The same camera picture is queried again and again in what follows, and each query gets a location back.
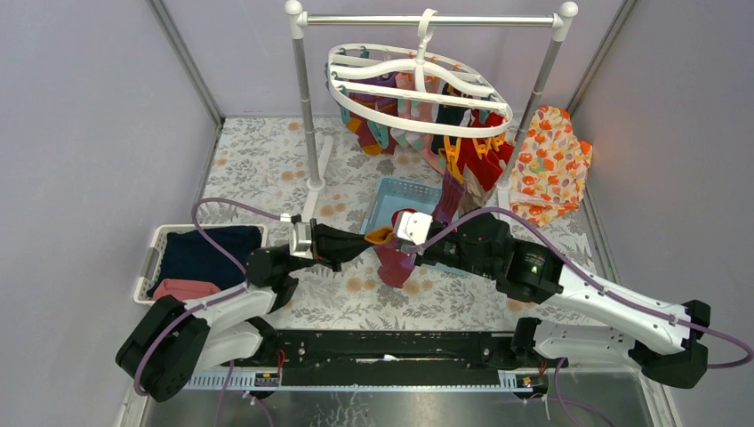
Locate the purple patchwork sock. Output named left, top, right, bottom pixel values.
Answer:
left=431, top=172, right=465, bottom=223
left=365, top=227, right=415, bottom=288

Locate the red beige sock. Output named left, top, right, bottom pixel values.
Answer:
left=457, top=168, right=493, bottom=216

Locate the white clip hanger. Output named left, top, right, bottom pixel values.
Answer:
left=326, top=9, right=512, bottom=139

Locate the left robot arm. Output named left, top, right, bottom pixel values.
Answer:
left=116, top=220, right=394, bottom=402

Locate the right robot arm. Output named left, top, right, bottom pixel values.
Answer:
left=415, top=213, right=710, bottom=389

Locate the blue plastic basket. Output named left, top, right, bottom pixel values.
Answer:
left=360, top=178, right=441, bottom=263

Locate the floral table mat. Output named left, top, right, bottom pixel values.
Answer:
left=165, top=115, right=614, bottom=333

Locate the orange floral cloth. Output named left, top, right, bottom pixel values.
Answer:
left=509, top=105, right=593, bottom=227

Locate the purple patterned sock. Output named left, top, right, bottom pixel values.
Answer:
left=373, top=75, right=402, bottom=156
left=346, top=92, right=383, bottom=156

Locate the navy christmas sock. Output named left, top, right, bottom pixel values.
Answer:
left=430, top=84, right=469, bottom=154

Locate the pink sock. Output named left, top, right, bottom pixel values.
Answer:
left=409, top=78, right=445, bottom=173
left=390, top=72, right=421, bottom=149

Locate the pink folded cloth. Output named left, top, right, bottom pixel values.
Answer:
left=152, top=278, right=221, bottom=301

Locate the white plastic basket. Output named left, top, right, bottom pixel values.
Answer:
left=133, top=223, right=269, bottom=306

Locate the metal drying rack stand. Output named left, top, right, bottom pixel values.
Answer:
left=285, top=1, right=579, bottom=217

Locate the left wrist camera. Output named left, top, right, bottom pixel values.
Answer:
left=279, top=213, right=314, bottom=260

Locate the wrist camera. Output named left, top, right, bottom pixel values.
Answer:
left=393, top=210, right=433, bottom=245
left=279, top=213, right=314, bottom=260

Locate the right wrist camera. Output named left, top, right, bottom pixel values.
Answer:
left=393, top=210, right=433, bottom=245

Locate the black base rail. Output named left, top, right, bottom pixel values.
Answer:
left=236, top=329, right=557, bottom=388

